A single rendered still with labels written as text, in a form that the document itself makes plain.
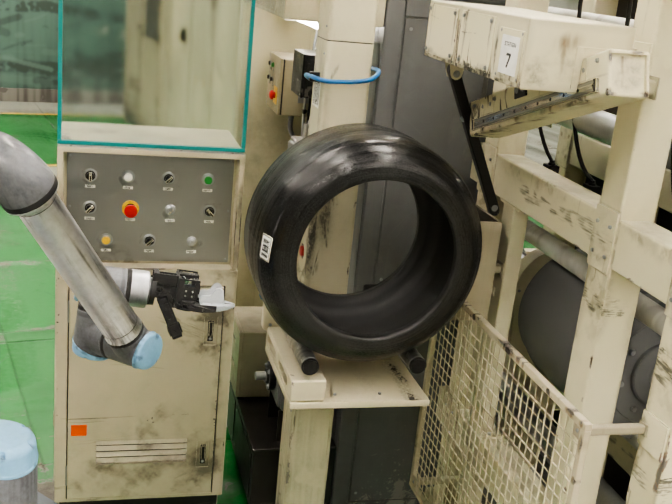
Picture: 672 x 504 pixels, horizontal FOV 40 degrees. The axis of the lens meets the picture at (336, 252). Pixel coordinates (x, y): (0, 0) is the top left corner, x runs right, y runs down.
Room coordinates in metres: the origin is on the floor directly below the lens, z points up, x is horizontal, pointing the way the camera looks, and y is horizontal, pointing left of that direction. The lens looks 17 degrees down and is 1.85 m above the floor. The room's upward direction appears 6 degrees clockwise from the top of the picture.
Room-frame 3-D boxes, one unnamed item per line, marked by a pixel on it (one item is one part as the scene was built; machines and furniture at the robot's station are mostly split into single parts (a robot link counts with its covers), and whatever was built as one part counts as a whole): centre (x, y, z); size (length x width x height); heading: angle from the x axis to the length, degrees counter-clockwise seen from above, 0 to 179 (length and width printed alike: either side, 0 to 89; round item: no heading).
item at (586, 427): (2.16, -0.43, 0.65); 0.90 x 0.02 x 0.70; 16
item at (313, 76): (2.53, 0.03, 1.56); 0.19 x 0.19 x 0.06; 16
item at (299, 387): (2.26, 0.08, 0.83); 0.36 x 0.09 x 0.06; 16
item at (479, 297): (2.61, -0.36, 1.05); 0.20 x 0.15 x 0.30; 16
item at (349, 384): (2.29, -0.05, 0.80); 0.37 x 0.36 x 0.02; 106
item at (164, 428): (2.88, 0.62, 0.63); 0.56 x 0.41 x 1.27; 106
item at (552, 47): (2.25, -0.37, 1.71); 0.61 x 0.25 x 0.15; 16
